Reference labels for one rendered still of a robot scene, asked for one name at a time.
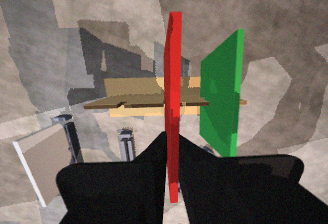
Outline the green board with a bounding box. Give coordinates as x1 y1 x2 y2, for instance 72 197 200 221
199 29 244 157

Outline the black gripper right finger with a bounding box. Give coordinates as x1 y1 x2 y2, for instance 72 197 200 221
178 134 304 224

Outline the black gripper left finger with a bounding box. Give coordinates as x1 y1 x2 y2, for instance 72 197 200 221
55 131 167 224

